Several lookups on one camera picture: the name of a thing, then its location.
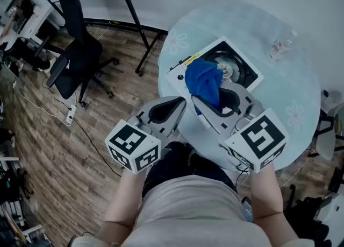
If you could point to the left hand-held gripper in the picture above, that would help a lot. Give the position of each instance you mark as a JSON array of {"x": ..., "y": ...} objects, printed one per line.
[{"x": 129, "y": 143}]

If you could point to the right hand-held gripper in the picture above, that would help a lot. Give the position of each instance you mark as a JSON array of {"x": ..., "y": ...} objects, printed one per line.
[{"x": 258, "y": 143}]

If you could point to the blue cloth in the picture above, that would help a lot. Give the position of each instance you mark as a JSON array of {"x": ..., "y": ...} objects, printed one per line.
[{"x": 203, "y": 79}]

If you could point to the white portable gas stove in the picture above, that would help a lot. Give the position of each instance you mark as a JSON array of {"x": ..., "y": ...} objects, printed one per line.
[{"x": 176, "y": 77}]

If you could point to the person's right forearm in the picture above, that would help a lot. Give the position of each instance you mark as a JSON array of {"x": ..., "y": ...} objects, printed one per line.
[{"x": 264, "y": 192}]

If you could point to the person's left forearm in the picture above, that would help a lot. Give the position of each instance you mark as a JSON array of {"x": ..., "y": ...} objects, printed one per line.
[{"x": 126, "y": 194}]

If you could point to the person's dark trousers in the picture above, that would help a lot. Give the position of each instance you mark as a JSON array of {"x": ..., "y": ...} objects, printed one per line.
[{"x": 182, "y": 162}]

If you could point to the clear plastic bottle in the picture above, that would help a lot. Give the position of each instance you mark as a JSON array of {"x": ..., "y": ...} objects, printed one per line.
[{"x": 279, "y": 48}]

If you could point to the white power strip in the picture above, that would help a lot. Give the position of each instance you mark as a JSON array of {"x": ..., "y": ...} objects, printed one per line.
[{"x": 71, "y": 114}]

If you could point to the grey chair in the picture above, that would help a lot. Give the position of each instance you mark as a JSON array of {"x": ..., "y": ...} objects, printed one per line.
[{"x": 326, "y": 138}]

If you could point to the dark smartphone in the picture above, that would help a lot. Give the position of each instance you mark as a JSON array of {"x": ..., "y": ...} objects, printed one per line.
[{"x": 247, "y": 209}]

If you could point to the person's light shirt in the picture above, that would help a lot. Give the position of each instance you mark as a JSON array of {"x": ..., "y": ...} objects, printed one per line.
[{"x": 193, "y": 213}]

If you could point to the black office chair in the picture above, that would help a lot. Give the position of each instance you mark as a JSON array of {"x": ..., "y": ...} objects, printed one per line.
[{"x": 78, "y": 49}]

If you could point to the black swivel chair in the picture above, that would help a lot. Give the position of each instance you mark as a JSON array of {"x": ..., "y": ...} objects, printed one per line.
[{"x": 306, "y": 213}]

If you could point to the white box device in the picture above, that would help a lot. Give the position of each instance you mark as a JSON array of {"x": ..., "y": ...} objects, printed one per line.
[{"x": 332, "y": 211}]

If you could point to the white desk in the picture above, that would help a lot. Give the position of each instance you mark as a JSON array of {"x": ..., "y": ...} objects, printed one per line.
[{"x": 45, "y": 17}]

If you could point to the cluttered storage rack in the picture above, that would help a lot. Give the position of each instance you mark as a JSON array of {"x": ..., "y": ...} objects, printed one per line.
[{"x": 13, "y": 208}]

